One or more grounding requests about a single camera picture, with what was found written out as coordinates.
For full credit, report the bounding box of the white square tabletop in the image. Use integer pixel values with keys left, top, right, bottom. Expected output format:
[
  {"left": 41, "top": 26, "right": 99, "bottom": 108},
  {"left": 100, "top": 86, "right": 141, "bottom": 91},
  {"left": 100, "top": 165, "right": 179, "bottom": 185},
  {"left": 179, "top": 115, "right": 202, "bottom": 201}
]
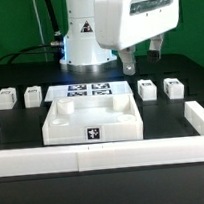
[{"left": 42, "top": 93, "right": 143, "bottom": 146}]

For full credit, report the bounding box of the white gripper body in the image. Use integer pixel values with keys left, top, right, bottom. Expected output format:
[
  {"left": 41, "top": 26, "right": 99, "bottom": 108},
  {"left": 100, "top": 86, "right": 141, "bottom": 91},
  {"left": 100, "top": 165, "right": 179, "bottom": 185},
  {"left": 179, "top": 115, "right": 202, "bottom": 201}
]
[{"left": 93, "top": 0, "right": 179, "bottom": 51}]

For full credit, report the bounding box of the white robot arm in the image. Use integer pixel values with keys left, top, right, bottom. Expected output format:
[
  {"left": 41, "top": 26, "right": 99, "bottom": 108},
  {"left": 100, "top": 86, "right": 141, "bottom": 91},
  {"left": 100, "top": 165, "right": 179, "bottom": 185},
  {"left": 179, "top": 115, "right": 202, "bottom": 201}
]
[{"left": 60, "top": 0, "right": 179, "bottom": 76}]

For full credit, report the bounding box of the black thick cable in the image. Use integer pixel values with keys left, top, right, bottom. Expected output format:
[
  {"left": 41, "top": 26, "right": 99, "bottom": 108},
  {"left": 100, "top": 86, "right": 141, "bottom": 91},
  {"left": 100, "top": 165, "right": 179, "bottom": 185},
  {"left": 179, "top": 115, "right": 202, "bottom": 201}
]
[{"left": 43, "top": 0, "right": 64, "bottom": 46}]

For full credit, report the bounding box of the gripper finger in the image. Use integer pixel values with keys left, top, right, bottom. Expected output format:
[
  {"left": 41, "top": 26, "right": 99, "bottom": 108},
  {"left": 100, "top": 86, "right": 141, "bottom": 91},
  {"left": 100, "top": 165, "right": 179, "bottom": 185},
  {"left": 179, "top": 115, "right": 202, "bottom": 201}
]
[
  {"left": 119, "top": 46, "right": 136, "bottom": 76},
  {"left": 147, "top": 34, "right": 164, "bottom": 63}
]

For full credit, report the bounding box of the black cable bundle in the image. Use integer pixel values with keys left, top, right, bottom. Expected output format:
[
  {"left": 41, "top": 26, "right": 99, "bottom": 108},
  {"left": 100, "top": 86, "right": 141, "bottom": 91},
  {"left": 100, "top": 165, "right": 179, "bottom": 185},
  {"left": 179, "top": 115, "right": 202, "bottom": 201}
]
[{"left": 0, "top": 41, "right": 66, "bottom": 67}]

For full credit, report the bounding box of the thin white cable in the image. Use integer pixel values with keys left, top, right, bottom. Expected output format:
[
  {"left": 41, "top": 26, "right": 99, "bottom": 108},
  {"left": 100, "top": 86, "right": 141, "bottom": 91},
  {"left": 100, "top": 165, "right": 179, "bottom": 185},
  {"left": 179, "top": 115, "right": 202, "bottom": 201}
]
[{"left": 31, "top": 0, "right": 48, "bottom": 63}]

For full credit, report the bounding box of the white marker plate with tags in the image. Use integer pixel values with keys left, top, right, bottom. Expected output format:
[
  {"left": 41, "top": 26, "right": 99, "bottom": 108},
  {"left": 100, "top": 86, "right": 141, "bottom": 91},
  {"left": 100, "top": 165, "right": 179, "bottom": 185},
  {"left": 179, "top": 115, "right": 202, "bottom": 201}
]
[{"left": 44, "top": 81, "right": 132, "bottom": 102}]

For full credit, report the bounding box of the white U-shaped obstacle fence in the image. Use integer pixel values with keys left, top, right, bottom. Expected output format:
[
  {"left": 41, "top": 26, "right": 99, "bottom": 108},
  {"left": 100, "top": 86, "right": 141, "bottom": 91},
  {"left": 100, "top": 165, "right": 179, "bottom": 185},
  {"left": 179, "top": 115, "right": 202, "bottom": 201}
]
[{"left": 0, "top": 95, "right": 204, "bottom": 180}]

